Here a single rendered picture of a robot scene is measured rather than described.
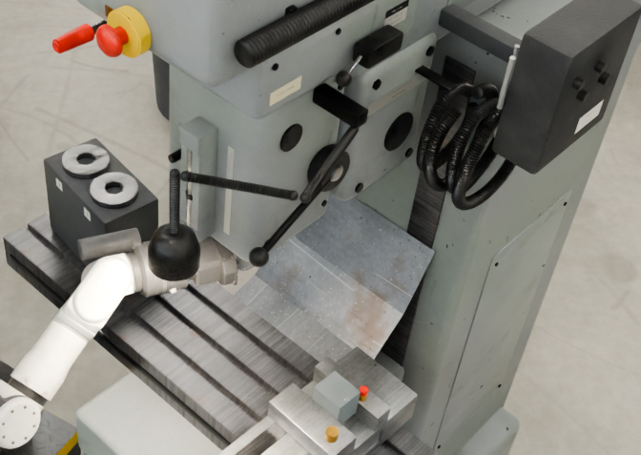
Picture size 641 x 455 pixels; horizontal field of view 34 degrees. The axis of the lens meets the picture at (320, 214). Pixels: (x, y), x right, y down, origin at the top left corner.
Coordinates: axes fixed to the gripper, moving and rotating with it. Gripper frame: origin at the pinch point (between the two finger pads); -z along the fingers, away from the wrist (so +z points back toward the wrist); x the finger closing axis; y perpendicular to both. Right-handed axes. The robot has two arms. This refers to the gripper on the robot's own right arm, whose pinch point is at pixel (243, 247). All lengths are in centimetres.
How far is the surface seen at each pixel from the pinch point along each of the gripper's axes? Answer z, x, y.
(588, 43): -37, -23, -50
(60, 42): 28, -2, -47
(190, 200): 11.7, -5.8, -19.0
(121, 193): 12.6, 29.8, 10.7
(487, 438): -78, 7, 102
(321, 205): -9.9, -6.5, -12.9
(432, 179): -26.3, -11.2, -18.3
